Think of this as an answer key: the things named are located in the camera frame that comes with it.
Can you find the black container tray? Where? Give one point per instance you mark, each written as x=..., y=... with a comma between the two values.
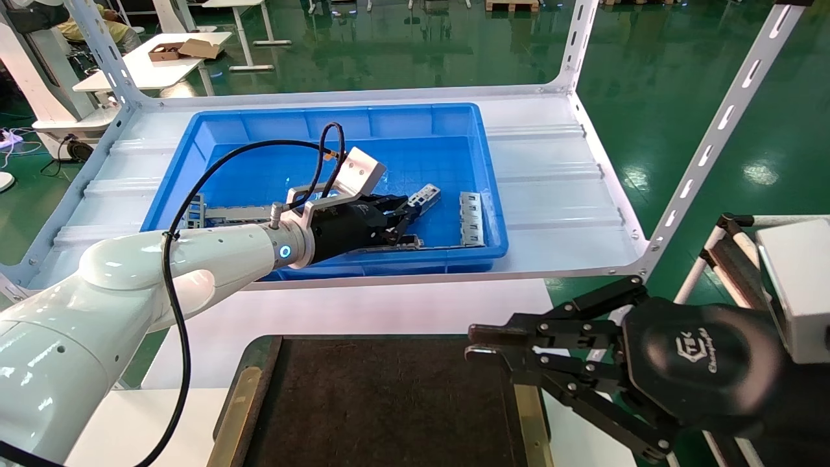
x=389, y=402

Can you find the white stand with black joints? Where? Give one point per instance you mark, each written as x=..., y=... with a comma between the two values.
x=731, y=224

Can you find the white machine base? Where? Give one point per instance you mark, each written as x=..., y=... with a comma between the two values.
x=45, y=78

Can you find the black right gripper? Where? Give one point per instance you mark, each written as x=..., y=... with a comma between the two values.
x=700, y=370

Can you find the white work table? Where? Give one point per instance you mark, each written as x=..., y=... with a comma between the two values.
x=149, y=68

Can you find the white table with legs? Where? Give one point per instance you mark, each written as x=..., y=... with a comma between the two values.
x=245, y=39

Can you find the silver slotted metal part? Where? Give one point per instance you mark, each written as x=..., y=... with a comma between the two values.
x=471, y=219

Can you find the dark long metal part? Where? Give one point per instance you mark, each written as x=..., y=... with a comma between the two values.
x=408, y=242

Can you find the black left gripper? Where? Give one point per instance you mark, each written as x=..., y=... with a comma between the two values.
x=343, y=233

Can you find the person in yellow shirt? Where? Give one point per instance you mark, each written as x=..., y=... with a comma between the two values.
x=110, y=29

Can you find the wooden pallet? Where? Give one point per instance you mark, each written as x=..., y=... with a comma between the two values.
x=512, y=5

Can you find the blue plastic bin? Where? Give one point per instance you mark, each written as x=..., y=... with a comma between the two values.
x=415, y=123

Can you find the grey upright metal frame part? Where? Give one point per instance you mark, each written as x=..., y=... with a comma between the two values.
x=194, y=209

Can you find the open cardboard box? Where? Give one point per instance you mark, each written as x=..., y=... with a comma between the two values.
x=185, y=49

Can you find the white metal shelf rack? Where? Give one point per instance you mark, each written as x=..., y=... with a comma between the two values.
x=551, y=168

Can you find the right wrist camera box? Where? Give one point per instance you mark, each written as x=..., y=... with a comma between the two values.
x=801, y=285

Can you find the silver perforated metal bracket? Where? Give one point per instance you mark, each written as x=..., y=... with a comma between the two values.
x=426, y=194

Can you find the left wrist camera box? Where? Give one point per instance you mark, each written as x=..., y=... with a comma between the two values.
x=356, y=175

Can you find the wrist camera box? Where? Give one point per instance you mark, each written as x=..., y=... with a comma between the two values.
x=801, y=285
x=356, y=175

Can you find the white power strip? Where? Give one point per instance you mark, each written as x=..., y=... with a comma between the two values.
x=8, y=138

